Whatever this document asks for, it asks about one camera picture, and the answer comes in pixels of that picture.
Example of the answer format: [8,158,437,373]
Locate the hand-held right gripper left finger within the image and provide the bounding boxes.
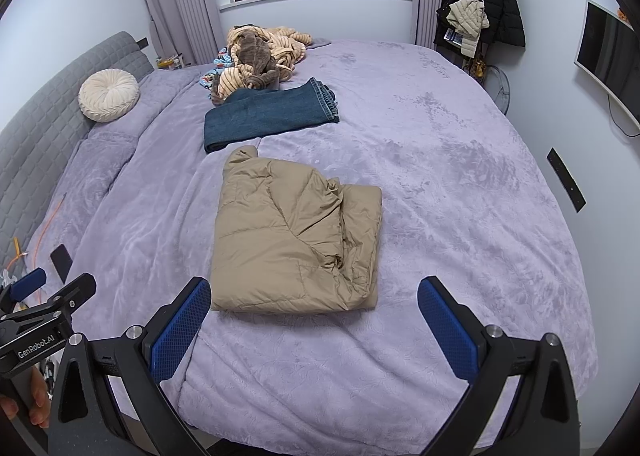
[47,277,213,456]

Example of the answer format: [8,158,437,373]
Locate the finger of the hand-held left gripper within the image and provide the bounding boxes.
[0,267,47,314]
[29,272,97,320]

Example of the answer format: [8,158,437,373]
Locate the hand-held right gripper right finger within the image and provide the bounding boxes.
[416,276,583,456]

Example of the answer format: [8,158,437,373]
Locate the beige down jacket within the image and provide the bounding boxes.
[210,146,383,313]

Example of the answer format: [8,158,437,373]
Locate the beige striped plush clothes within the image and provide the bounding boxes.
[209,25,313,102]

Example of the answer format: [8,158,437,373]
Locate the person's left hand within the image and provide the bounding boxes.
[0,365,52,429]

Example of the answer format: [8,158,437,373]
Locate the black phone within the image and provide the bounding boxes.
[50,243,74,283]

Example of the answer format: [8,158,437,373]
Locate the lilac plush blanket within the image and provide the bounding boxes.
[22,39,598,452]

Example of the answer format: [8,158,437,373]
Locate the grey quilted headboard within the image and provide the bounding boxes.
[0,31,155,267]

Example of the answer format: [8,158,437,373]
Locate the round cream cushion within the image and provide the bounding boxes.
[78,69,140,123]

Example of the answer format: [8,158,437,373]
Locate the blue jeans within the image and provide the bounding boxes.
[204,76,341,154]

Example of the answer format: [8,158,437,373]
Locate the brown patterned bag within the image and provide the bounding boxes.
[462,54,488,83]

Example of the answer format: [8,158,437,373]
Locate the blue printed cloth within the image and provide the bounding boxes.
[199,47,236,100]

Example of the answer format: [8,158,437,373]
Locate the brown plush garment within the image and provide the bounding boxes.
[235,31,281,87]

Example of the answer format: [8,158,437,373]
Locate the pale hanging puffer jacket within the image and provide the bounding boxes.
[446,0,491,58]

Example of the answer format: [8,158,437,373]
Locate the orange cable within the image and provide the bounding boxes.
[30,193,68,272]

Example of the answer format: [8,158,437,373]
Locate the wall television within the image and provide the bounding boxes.
[573,0,640,129]

